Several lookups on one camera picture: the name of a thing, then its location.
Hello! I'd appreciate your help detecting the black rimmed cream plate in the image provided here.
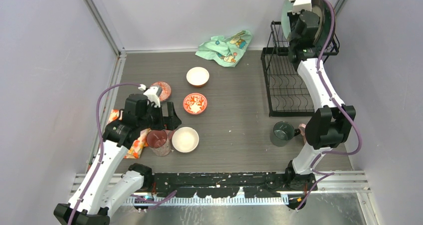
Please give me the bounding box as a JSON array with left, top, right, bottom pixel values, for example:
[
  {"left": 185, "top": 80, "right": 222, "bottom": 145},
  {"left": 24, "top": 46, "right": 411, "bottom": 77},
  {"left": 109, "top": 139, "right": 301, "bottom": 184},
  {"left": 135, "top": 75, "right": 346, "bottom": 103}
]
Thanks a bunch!
[{"left": 311, "top": 0, "right": 330, "bottom": 49}]

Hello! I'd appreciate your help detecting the pink glass mug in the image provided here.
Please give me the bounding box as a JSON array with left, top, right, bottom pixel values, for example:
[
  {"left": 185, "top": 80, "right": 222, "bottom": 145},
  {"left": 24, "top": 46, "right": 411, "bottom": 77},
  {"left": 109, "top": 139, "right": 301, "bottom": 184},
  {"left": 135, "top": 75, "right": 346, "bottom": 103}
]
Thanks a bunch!
[{"left": 146, "top": 130, "right": 174, "bottom": 157}]

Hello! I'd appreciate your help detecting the dark green mug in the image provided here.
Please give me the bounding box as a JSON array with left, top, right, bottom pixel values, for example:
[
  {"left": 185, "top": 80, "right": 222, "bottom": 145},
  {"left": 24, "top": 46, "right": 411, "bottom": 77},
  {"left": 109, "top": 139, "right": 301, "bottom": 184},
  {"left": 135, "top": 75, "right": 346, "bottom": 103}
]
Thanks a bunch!
[{"left": 270, "top": 121, "right": 300, "bottom": 147}]

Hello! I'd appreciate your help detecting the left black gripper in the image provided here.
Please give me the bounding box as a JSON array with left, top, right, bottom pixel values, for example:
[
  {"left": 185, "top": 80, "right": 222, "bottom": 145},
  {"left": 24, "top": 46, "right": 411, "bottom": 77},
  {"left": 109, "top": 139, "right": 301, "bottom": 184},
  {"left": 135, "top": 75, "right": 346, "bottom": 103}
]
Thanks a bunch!
[{"left": 138, "top": 101, "right": 181, "bottom": 131}]

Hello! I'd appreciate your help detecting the white bowl orange outside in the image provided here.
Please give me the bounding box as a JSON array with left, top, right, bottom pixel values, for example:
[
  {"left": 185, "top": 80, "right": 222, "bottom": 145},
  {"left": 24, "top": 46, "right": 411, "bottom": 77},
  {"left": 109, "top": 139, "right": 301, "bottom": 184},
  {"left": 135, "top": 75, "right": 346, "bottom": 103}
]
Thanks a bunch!
[{"left": 186, "top": 67, "right": 210, "bottom": 87}]

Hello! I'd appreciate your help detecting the mint green cartoon cloth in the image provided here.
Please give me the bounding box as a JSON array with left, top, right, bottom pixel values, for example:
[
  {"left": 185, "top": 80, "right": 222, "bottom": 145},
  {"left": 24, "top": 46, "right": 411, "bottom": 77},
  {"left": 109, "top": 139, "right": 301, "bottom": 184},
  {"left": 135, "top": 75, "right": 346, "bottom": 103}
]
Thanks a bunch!
[{"left": 195, "top": 30, "right": 252, "bottom": 67}]

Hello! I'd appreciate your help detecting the orange floral cloth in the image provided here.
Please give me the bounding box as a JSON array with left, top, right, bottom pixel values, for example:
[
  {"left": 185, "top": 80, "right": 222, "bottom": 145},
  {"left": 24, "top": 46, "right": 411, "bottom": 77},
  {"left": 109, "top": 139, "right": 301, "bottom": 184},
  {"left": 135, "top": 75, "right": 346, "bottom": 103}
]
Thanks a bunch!
[{"left": 107, "top": 109, "right": 151, "bottom": 159}]

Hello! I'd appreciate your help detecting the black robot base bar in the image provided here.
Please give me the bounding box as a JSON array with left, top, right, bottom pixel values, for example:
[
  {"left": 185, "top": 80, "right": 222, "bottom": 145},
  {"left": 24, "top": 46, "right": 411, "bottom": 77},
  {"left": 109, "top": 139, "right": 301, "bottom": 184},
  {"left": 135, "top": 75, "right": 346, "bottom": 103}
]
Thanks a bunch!
[{"left": 138, "top": 172, "right": 316, "bottom": 199}]

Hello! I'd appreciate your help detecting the orange coral pattern bowl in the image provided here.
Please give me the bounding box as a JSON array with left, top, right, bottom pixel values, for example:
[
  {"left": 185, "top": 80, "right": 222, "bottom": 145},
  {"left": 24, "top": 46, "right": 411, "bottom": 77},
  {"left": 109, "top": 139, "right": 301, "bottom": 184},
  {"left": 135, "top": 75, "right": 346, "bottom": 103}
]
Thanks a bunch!
[{"left": 183, "top": 93, "right": 208, "bottom": 115}]

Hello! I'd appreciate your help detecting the mint green flower plate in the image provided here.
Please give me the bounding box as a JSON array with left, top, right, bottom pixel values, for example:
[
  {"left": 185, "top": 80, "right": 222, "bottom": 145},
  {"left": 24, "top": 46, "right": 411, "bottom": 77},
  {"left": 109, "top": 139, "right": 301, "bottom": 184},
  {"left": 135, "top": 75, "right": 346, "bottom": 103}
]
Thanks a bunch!
[{"left": 281, "top": 0, "right": 297, "bottom": 42}]

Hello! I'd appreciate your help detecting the dark blue floral plate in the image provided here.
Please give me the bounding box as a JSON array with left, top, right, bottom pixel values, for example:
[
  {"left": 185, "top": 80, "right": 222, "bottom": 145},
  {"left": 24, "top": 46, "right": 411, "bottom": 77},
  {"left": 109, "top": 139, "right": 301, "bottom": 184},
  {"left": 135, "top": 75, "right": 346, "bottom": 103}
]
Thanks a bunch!
[{"left": 321, "top": 2, "right": 336, "bottom": 49}]

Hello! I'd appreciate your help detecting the pale pink mug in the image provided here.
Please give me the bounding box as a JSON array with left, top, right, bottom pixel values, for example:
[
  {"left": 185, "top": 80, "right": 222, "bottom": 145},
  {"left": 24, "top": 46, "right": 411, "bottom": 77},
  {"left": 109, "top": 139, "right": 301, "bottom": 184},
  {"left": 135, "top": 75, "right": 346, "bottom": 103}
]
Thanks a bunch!
[{"left": 298, "top": 124, "right": 307, "bottom": 144}]

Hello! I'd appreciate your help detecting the black wire dish rack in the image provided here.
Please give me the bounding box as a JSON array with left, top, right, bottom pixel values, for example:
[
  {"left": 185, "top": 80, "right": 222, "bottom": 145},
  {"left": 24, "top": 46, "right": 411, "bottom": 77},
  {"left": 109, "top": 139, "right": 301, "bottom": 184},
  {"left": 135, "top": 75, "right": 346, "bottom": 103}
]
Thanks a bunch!
[{"left": 260, "top": 20, "right": 340, "bottom": 117}]

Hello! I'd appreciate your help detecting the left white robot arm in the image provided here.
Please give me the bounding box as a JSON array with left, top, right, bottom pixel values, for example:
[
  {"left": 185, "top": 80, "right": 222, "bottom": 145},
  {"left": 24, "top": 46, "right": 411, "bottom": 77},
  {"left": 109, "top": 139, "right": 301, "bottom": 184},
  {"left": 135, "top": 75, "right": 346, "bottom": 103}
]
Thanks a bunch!
[{"left": 53, "top": 94, "right": 182, "bottom": 225}]

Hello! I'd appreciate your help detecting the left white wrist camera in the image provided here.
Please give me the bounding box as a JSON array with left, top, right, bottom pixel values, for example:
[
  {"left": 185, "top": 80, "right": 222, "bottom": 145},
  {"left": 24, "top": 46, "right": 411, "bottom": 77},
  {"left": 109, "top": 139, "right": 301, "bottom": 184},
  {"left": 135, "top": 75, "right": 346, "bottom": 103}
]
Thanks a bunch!
[{"left": 138, "top": 84, "right": 163, "bottom": 108}]

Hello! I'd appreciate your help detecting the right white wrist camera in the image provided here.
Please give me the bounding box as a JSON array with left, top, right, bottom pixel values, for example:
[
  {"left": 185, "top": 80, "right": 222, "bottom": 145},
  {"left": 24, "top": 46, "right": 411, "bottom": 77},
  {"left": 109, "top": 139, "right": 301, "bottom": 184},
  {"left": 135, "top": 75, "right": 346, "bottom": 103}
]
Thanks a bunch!
[{"left": 288, "top": 0, "right": 312, "bottom": 14}]

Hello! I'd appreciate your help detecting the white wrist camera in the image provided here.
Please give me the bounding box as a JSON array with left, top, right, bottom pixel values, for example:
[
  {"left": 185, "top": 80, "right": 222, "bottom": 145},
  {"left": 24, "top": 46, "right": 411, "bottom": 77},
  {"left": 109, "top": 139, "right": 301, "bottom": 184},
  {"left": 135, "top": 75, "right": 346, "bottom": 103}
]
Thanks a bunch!
[
  {"left": 288, "top": 0, "right": 312, "bottom": 14},
  {"left": 138, "top": 84, "right": 163, "bottom": 108}
]

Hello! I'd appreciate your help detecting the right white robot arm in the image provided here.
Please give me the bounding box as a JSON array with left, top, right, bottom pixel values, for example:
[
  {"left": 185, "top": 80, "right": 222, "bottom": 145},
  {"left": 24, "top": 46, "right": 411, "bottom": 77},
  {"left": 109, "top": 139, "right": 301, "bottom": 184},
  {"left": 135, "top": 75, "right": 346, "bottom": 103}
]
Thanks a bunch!
[{"left": 283, "top": 9, "right": 356, "bottom": 190}]

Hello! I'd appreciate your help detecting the white ceramic bowl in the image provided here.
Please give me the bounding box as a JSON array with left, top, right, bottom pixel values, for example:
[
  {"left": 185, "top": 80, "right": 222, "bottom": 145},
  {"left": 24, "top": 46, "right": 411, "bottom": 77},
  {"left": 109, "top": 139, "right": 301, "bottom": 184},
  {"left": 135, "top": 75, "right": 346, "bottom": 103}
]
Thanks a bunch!
[{"left": 172, "top": 127, "right": 200, "bottom": 153}]

